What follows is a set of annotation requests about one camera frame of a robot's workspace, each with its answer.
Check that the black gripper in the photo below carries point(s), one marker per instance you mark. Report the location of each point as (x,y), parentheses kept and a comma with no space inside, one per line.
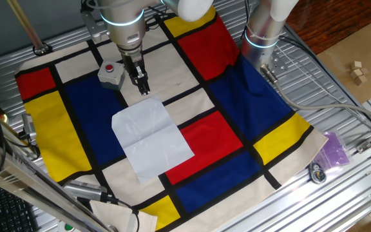
(131,61)

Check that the white paper sheet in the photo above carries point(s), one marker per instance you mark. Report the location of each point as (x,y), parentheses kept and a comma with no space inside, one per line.
(150,138)

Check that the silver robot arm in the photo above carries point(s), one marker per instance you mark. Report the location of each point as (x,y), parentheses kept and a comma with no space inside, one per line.
(124,16)

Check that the grey red button box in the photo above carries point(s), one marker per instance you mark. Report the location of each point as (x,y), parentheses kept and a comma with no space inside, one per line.
(111,77)

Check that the colour block tablecloth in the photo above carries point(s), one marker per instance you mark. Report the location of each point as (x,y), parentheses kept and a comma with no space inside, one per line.
(89,112)

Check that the wooden pole with black base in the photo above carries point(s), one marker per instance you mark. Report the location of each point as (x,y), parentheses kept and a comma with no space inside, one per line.
(27,25)

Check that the grey green button box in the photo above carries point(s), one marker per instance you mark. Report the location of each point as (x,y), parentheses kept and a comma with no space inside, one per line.
(67,227)

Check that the black computer keyboard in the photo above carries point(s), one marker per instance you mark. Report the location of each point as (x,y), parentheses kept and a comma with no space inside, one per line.
(8,209)

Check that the purple plastic bag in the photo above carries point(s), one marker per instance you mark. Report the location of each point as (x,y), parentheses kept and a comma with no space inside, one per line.
(333,151)

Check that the small wooden cube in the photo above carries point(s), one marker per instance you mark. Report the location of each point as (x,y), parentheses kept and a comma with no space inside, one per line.
(355,74)
(365,71)
(361,80)
(357,65)

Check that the brown fibreboard panel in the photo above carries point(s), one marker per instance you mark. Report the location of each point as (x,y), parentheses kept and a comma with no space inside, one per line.
(359,45)

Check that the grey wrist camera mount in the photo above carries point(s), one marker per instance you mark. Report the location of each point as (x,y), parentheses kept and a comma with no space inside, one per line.
(92,24)

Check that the small grey camera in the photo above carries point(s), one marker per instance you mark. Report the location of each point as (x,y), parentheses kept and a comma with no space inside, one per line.
(28,125)

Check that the silver camera on frame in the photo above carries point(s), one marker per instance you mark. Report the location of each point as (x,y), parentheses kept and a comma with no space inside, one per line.
(82,190)

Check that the aluminium frame beam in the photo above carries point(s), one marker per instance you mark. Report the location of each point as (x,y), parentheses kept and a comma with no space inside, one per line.
(18,174)

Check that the aluminium corner bracket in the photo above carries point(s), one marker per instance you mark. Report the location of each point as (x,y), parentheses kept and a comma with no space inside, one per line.
(364,146)

